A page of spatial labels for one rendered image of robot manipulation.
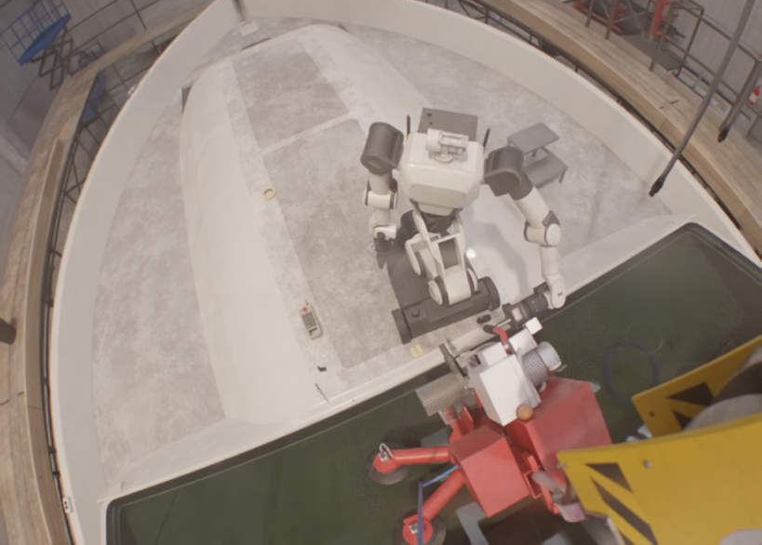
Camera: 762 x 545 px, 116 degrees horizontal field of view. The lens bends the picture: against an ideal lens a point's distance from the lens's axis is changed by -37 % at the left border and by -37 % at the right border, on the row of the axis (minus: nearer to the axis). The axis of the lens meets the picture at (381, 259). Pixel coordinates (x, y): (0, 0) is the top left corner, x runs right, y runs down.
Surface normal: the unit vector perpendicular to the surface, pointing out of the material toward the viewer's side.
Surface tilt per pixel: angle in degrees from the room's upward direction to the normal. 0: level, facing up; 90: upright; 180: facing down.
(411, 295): 0
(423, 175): 54
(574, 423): 20
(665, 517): 90
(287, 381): 12
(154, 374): 0
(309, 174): 0
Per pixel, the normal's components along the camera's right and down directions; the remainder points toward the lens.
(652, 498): -0.90, 0.41
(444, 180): -0.18, 0.41
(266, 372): -0.43, -0.32
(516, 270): 0.07, -0.57
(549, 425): 0.04, -0.21
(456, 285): 0.14, 0.22
